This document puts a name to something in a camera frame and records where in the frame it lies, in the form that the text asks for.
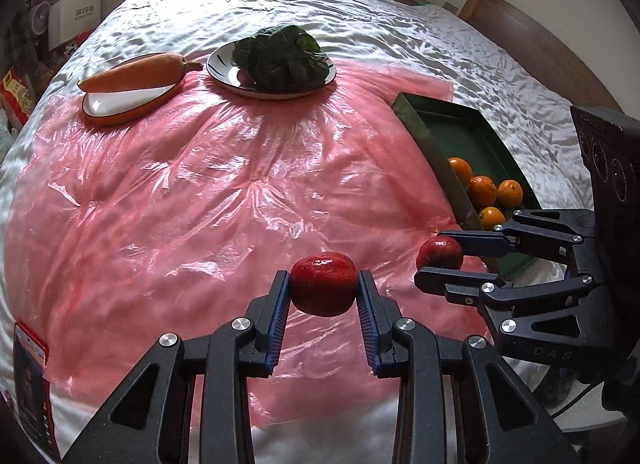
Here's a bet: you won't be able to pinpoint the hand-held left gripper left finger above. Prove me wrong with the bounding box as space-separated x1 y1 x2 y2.
60 270 293 464

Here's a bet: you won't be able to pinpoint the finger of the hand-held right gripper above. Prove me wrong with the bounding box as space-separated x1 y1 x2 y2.
437 210 596 261
414 267 608 360

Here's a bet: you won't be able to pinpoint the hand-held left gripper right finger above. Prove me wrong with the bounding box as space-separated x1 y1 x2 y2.
356 270 576 464

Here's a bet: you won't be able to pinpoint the orange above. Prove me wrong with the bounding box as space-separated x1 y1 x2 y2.
497 179 524 207
468 175 499 207
446 157 474 188
478 206 507 231

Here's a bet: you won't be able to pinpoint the red plum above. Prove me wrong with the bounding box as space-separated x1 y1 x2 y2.
415 236 464 272
290 253 359 317

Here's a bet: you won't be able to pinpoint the dark green tray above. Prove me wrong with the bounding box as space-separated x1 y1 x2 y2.
391 92 543 280

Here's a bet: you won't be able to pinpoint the pink plastic sheet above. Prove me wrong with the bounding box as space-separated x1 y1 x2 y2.
2 57 493 430

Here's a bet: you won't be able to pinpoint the wooden headboard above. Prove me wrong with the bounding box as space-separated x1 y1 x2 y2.
457 0 631 115

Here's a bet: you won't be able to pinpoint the dark leafy greens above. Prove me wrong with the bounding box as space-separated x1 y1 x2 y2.
233 24 332 92

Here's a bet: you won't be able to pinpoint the white round plate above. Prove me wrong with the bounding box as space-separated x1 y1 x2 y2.
206 40 337 100

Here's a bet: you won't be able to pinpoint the orange rimmed plate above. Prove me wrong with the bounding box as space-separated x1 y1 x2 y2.
81 79 182 126

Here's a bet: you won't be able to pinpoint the carrot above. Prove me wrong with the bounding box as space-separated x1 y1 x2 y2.
77 53 204 94

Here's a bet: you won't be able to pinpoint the orange snack package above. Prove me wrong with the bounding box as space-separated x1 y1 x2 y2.
0 69 36 127

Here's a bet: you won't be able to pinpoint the white paper bag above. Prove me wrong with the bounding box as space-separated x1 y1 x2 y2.
47 0 103 51

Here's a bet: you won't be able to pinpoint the small white fan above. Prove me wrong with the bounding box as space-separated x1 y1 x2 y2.
25 0 53 40

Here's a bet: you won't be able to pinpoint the black cable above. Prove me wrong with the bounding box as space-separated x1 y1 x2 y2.
545 379 640 420

